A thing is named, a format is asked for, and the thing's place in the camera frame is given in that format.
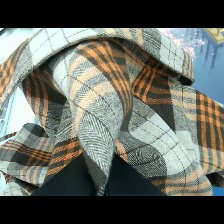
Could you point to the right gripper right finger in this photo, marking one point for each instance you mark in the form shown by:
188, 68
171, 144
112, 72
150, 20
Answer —
130, 178

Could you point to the checked shirt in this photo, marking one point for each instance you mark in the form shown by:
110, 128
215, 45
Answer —
110, 96

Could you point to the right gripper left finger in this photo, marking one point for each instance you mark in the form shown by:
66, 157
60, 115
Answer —
68, 178

